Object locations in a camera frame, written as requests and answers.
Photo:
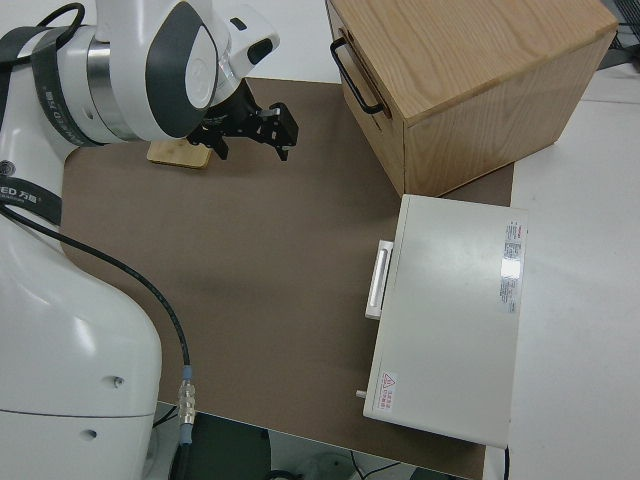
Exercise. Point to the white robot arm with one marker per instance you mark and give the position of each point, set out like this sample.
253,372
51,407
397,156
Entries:
75,325

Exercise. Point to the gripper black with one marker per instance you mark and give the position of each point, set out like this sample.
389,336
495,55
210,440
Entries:
235,117

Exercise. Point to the wooden drawer cabinet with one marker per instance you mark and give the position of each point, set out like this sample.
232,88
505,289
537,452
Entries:
475,75

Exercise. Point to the brown table mat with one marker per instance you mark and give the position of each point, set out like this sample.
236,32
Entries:
260,250

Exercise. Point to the wooden mug tree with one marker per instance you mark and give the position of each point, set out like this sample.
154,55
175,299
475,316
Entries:
175,155

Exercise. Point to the white toaster oven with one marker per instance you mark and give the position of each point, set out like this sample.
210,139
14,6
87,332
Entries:
450,320

